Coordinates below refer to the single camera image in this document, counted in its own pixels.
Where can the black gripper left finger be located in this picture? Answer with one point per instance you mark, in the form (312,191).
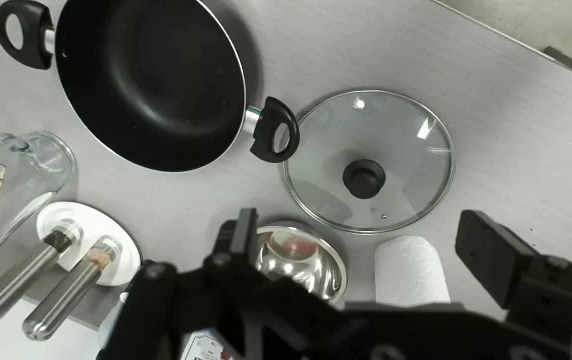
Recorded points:
(238,242)

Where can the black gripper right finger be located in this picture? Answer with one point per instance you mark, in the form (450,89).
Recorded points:
(497,256)

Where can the glass lid with black knob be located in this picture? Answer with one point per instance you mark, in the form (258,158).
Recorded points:
(393,132)

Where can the small steel bowl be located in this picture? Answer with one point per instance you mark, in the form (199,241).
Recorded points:
(299,261)

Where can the white paper towel roll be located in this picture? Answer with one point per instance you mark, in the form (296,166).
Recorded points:
(408,273)

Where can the small white plate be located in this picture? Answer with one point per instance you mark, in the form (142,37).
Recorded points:
(89,214)

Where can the steel pepper mill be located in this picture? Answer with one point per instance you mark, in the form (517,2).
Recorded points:
(66,296)

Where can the clear glass pitcher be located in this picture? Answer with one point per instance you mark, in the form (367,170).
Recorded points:
(33,166)

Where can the steel salt mill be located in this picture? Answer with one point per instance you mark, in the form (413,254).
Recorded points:
(13,283)

